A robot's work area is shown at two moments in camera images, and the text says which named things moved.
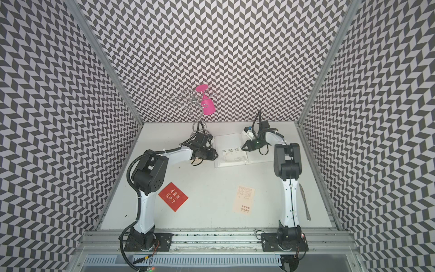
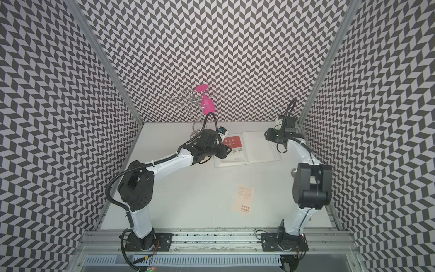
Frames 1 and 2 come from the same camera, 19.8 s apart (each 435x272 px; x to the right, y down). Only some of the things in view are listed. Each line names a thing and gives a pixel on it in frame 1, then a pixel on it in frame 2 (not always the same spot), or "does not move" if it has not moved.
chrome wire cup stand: (190, 100) does not move
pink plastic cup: (208, 105) does not move
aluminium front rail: (96, 242) does not move
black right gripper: (250, 147) → (269, 134)
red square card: (173, 196) → (233, 141)
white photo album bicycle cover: (229, 148) does not move
